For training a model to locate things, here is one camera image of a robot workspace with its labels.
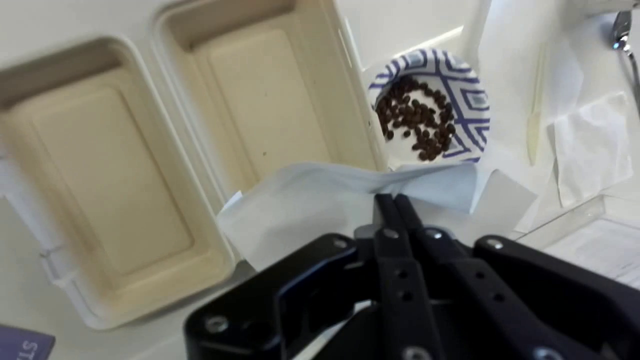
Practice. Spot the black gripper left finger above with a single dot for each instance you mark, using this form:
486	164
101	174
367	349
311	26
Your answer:
370	284

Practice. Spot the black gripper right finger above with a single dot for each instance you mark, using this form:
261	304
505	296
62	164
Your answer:
524	304

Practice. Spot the white tissue paper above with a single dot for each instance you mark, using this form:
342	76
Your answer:
306	201

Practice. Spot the beige take-away food container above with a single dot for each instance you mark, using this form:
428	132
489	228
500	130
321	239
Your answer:
124	142

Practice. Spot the clear plastic wrapper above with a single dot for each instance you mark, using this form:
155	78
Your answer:
594	228

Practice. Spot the metal spoon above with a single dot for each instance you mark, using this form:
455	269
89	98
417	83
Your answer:
620	41

